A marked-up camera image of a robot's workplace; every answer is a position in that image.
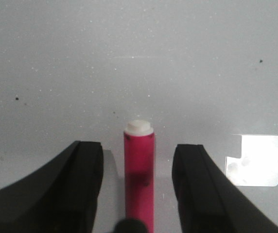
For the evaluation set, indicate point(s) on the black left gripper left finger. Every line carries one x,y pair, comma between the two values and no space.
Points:
59,197

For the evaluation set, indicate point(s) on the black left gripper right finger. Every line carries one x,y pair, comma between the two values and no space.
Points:
208,202

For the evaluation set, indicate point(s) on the pink marker pen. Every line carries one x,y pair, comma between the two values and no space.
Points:
139,166

